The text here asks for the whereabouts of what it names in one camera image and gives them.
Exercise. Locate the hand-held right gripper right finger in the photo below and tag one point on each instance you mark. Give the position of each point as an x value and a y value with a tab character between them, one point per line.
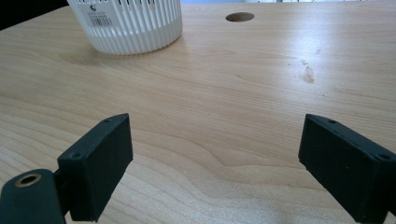
348	168

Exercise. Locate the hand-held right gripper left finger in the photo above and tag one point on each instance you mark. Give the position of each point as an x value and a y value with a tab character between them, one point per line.
93	174

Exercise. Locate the white slotted plastic basket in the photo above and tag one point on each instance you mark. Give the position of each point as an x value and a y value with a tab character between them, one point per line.
134	26

